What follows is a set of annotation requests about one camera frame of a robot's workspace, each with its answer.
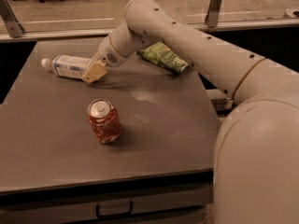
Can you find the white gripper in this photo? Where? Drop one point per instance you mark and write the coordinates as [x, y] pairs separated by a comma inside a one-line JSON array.
[[105, 55]]

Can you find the clear blue-label plastic bottle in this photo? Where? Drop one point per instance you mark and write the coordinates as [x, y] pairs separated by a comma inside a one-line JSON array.
[[67, 66]]

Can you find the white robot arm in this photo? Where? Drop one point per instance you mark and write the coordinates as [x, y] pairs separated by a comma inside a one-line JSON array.
[[256, 158]]

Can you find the red soda can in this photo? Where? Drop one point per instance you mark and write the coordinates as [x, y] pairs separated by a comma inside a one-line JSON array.
[[104, 119]]

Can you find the green chip bag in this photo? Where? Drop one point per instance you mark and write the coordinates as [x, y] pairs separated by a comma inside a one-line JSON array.
[[161, 55]]

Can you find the grey table drawer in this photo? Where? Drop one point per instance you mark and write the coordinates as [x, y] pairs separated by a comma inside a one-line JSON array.
[[183, 204]]

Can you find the left metal glass bracket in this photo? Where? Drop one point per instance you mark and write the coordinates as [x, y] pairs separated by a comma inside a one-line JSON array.
[[14, 28]]

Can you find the metal glass bracket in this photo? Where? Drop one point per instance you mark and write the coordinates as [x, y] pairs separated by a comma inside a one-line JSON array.
[[14, 28], [213, 12]]

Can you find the right metal glass bracket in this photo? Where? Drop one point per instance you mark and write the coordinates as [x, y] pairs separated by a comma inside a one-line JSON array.
[[213, 12]]

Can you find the black drawer handle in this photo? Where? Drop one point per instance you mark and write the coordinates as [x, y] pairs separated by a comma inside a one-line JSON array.
[[113, 209]]

